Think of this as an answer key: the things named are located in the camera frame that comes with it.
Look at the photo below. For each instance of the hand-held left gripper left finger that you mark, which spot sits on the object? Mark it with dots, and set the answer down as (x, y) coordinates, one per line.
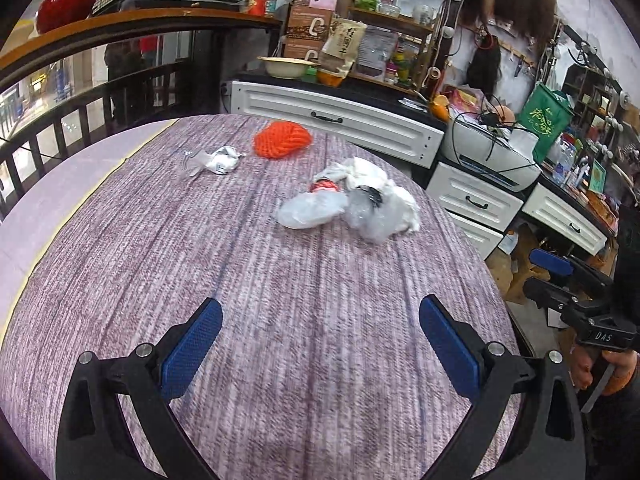
(192, 347)

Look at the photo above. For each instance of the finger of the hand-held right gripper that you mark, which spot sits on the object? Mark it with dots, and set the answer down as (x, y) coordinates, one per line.
(545, 294)
(550, 261)

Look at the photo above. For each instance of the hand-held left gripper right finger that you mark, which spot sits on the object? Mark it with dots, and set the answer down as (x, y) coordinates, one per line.
(450, 347)

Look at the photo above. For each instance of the clear plastic wrap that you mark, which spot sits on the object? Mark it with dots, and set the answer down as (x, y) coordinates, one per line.
(370, 222)

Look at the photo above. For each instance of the clear plastic bag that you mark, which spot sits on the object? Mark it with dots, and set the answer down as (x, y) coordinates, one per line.
(310, 210)

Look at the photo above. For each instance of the white plastic bag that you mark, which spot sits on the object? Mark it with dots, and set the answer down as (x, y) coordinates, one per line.
(370, 172)

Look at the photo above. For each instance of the red white wrapper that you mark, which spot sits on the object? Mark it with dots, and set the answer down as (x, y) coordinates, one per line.
(326, 186)

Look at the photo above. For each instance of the orange foam net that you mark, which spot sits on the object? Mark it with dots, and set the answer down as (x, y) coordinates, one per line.
(280, 141)

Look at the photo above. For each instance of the person's right hand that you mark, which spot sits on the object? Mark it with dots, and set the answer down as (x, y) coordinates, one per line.
(582, 367)

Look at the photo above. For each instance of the open cardboard box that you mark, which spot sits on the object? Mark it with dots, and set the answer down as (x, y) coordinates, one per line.
(515, 280)

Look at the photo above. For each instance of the white bag yellow print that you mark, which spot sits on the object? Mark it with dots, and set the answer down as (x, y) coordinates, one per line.
(507, 242)

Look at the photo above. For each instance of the wicker basket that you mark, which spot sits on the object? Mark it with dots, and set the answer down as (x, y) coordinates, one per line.
(600, 210)

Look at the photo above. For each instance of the cluster of cosmetic bottles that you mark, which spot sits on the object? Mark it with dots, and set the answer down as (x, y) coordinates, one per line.
(580, 172)

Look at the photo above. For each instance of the green framed picture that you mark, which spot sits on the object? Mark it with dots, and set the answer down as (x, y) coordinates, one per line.
(598, 177)

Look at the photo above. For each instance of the clear water bottle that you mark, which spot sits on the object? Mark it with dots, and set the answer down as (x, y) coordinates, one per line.
(563, 165)

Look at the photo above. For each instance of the white printer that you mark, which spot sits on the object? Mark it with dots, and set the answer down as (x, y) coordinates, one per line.
(480, 157)

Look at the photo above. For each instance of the green tote bag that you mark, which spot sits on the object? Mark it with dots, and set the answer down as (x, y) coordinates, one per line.
(542, 120)

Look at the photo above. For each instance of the vanity mirror with bulbs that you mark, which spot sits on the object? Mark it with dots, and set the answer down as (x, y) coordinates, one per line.
(452, 20)
(585, 85)

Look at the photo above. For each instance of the orange fruit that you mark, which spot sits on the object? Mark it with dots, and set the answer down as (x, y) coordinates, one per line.
(440, 110)

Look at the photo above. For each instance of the light lavender tablecloth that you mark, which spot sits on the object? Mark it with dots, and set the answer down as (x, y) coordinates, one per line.
(60, 200)

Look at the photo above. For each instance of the black wig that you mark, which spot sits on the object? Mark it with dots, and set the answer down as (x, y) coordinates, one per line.
(484, 67)

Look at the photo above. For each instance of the wide white drawer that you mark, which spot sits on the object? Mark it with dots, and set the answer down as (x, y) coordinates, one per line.
(280, 105)

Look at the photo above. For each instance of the row of hanging hair extensions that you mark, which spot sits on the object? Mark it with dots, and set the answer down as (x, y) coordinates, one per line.
(525, 0)

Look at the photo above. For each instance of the black slatted chair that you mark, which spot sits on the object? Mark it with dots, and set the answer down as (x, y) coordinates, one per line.
(125, 82)

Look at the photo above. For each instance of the small wooden rack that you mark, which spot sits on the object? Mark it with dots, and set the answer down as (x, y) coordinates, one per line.
(390, 20)

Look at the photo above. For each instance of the cream basin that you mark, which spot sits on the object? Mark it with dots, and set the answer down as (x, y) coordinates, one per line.
(287, 66)

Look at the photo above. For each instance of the glass bowl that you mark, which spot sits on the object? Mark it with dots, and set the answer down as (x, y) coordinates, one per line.
(389, 10)

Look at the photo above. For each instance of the beige paper snack bag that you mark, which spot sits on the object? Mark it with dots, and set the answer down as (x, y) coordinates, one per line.
(342, 45)

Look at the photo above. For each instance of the brown wooden counter shelf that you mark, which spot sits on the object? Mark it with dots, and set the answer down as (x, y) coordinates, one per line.
(150, 22)

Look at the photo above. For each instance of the stack of brown boxes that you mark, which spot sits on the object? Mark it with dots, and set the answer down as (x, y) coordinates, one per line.
(302, 30)

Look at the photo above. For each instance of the red can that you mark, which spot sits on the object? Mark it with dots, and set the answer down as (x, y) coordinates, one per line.
(259, 0)

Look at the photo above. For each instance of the small jar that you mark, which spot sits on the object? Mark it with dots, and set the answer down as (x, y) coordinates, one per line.
(272, 2)

